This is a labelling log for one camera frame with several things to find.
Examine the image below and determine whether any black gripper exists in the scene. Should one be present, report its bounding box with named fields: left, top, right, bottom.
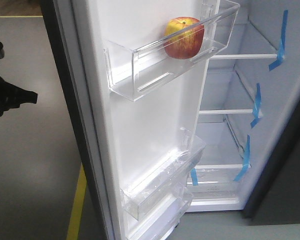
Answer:
left=0, top=76, right=38, bottom=113

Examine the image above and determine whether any fridge door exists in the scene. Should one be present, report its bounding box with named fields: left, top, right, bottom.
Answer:
left=40, top=0, right=210, bottom=240

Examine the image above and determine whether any red yellow apple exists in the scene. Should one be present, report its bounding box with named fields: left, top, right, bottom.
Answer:
left=164, top=16, right=205, bottom=60

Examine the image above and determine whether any dark grey fridge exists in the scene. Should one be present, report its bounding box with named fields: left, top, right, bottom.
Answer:
left=188, top=0, right=300, bottom=217

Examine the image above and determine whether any clear upper door bin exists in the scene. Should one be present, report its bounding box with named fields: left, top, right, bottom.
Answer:
left=104, top=0, right=240, bottom=102

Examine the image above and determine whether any clear door bin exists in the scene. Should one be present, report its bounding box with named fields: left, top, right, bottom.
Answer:
left=104, top=0, right=240, bottom=102
left=121, top=127, right=206, bottom=221

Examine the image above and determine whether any yellow floor tape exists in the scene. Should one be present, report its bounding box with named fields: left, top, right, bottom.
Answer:
left=0, top=17, right=86, bottom=240

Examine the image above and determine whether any clear lower door bin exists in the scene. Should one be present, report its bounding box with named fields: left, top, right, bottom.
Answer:
left=121, top=127, right=206, bottom=221

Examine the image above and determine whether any clear crisper drawer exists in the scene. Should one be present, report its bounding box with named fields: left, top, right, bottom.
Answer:
left=186, top=164, right=243, bottom=202

